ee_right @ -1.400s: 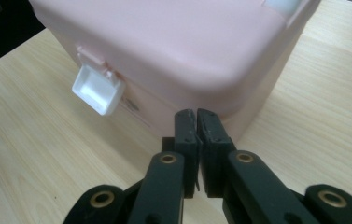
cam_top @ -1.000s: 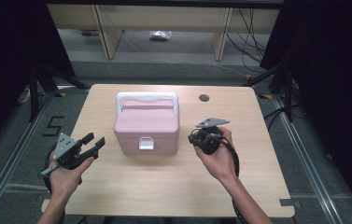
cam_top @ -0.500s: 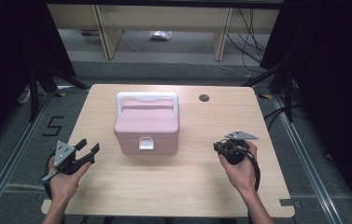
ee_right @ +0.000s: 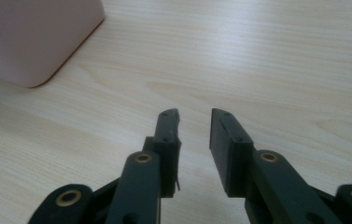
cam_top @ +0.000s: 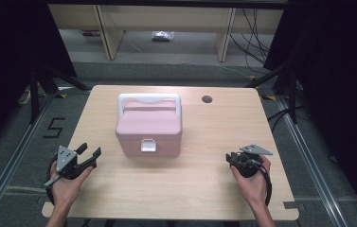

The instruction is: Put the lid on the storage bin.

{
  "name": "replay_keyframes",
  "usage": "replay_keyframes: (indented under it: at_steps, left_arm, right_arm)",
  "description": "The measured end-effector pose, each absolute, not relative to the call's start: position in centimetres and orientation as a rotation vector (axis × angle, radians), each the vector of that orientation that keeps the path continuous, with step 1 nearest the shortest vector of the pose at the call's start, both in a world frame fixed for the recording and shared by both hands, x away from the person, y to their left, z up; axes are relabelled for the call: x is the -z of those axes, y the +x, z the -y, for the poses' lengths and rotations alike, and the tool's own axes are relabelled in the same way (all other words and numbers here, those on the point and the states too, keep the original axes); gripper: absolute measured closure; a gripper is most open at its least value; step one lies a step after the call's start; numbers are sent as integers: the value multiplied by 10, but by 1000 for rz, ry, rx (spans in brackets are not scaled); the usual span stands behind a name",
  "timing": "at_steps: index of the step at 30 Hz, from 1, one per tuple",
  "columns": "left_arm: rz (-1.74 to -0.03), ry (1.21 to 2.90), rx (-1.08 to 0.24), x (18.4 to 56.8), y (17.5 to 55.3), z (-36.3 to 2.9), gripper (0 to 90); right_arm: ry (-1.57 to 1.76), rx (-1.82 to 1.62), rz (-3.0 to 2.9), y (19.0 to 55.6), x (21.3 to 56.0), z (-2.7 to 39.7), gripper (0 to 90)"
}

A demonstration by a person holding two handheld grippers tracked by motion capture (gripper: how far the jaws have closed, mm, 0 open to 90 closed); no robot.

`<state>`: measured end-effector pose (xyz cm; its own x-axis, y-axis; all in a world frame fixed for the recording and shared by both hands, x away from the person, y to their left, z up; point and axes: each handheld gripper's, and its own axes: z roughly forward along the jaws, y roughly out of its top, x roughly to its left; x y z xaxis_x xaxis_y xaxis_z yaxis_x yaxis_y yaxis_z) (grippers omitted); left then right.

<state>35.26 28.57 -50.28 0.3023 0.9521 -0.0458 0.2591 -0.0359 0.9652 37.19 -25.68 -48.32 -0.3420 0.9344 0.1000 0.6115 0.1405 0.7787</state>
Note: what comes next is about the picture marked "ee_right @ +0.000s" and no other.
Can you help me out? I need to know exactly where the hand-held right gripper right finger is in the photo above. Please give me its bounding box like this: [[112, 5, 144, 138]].
[[209, 107, 344, 224]]

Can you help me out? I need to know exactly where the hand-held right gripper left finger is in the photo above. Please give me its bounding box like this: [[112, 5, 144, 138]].
[[105, 107, 182, 224]]

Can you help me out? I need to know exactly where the pink storage box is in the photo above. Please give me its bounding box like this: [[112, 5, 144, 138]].
[[0, 0, 106, 89]]

